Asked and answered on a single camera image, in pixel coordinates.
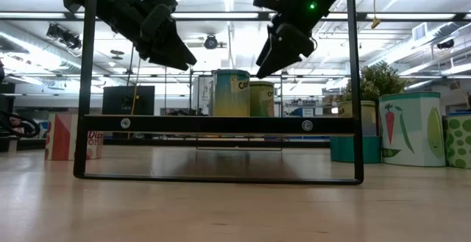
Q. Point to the wooden shelf with black frame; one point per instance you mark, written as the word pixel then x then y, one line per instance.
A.
pixel 221 124

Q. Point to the cream teal peas can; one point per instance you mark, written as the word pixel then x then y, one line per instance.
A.
pixel 342 148

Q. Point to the black monitor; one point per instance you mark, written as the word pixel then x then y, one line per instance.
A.
pixel 125 100

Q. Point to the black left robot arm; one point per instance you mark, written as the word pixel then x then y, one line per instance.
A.
pixel 110 6

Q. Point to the green yellow label can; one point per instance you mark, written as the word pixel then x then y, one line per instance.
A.
pixel 262 100

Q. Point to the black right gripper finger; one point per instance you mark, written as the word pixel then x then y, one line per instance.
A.
pixel 289 45
pixel 268 49

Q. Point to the black ceiling spotlights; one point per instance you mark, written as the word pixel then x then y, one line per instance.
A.
pixel 64 36

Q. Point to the black metal rig frame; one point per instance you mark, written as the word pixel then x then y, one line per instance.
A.
pixel 165 143

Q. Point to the green dotted can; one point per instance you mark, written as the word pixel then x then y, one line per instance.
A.
pixel 458 142

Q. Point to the potted plant in woven pot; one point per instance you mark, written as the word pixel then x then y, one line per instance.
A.
pixel 379 82

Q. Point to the round black ceiling camera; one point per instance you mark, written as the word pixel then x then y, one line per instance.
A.
pixel 210 42

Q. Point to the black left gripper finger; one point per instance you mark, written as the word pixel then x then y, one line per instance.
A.
pixel 185 49
pixel 162 43

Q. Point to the blue yellow corn can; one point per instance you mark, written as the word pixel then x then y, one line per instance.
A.
pixel 230 95

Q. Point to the red white diced tomatoes can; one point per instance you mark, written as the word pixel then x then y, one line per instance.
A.
pixel 66 137

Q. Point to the white carrot pea print can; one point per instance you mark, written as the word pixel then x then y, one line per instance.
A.
pixel 416 131

